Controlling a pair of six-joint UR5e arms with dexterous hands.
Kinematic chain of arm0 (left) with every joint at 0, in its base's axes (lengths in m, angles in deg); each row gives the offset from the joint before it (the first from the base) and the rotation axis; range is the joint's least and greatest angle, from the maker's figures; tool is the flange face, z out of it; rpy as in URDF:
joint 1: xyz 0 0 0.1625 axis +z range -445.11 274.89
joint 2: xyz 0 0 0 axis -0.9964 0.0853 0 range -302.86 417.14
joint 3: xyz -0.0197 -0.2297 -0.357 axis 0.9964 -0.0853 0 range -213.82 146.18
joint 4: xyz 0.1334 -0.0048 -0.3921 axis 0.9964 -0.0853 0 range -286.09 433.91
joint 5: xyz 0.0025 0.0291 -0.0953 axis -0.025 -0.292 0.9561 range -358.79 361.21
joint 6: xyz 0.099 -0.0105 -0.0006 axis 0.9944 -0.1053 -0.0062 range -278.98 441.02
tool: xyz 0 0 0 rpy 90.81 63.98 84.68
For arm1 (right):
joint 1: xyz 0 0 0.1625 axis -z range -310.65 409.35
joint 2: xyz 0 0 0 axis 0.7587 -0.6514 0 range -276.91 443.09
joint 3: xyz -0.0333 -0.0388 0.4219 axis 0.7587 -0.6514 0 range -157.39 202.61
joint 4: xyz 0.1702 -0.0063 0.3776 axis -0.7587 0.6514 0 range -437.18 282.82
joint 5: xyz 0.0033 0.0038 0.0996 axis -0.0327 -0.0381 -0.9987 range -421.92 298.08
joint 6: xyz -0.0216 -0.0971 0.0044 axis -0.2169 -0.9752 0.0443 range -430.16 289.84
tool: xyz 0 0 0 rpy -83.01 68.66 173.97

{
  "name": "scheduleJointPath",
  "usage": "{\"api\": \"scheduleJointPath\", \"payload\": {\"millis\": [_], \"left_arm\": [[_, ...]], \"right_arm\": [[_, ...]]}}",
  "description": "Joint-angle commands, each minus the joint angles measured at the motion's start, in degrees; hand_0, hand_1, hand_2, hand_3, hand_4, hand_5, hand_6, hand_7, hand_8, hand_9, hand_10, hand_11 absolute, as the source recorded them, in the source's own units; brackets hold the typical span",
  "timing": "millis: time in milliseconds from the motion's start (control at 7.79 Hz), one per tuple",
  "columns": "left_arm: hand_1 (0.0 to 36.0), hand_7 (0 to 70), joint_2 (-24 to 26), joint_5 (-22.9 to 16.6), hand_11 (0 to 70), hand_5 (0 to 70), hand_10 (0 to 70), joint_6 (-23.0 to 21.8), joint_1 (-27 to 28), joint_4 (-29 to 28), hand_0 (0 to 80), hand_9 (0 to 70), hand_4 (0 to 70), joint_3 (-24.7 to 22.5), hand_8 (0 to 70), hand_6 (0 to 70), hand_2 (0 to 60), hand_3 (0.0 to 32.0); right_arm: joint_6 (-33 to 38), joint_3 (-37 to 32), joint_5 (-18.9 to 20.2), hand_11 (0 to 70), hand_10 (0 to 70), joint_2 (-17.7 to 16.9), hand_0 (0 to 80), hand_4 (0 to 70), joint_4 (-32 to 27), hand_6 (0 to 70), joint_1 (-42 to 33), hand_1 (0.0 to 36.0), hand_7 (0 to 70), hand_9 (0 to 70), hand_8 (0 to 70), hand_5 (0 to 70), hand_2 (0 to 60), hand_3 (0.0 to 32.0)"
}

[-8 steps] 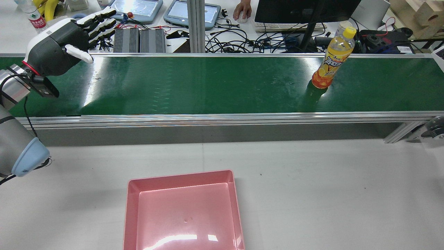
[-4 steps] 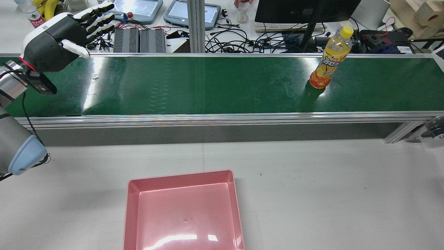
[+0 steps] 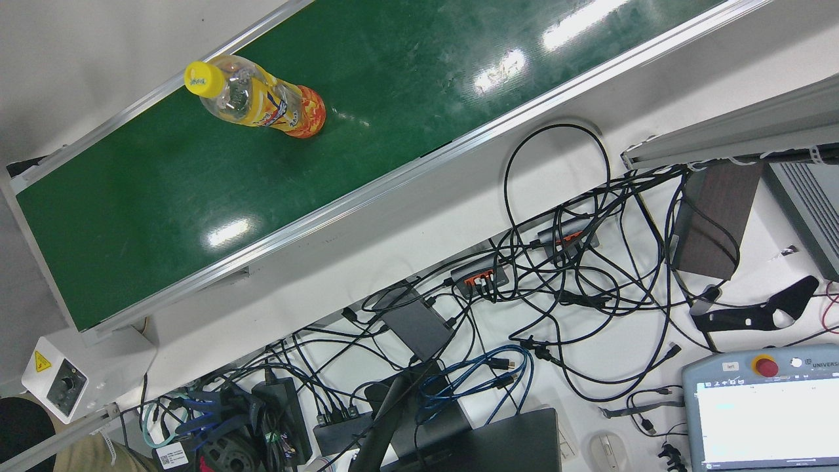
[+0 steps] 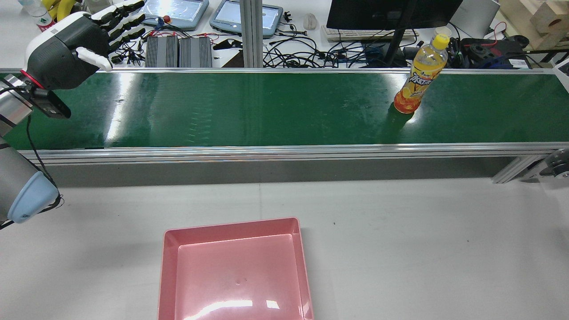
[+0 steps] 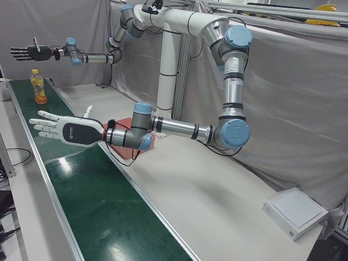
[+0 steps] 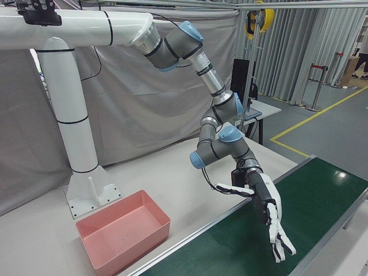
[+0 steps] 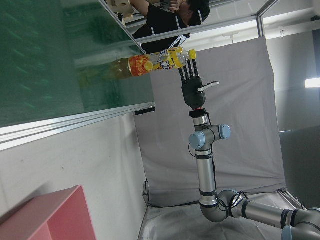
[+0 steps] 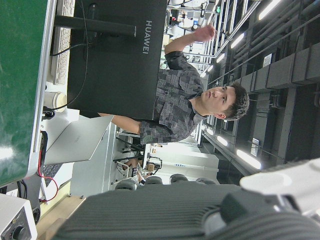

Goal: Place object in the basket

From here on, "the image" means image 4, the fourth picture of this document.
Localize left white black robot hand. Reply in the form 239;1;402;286
23;0;146;91

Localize yellow curved object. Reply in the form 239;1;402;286
42;0;77;22

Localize pink plastic basket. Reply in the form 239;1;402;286
157;217;315;320

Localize clear water bottle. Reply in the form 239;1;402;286
20;0;55;32

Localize grey finned power supply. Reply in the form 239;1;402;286
146;36;180;68
179;36;213;68

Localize grey teach pendant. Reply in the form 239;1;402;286
210;0;284;40
141;0;210;31

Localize green conveyor belt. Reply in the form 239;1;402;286
0;67;569;184

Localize white keyboard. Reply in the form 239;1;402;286
321;26;416;43

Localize black monitor stand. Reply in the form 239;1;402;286
383;27;418;68

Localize orange juice bottle yellow cap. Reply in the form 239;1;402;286
393;33;449;115

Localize silver laptop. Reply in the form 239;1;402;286
448;0;501;40

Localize black blue mechanical device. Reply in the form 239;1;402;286
460;38;532;69

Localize light wooden blocks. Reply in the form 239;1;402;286
500;0;569;50

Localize grey conveyor motor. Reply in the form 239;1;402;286
540;149;569;179

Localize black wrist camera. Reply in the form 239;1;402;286
27;88;72;119

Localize aluminium profile post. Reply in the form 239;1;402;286
239;0;264;68

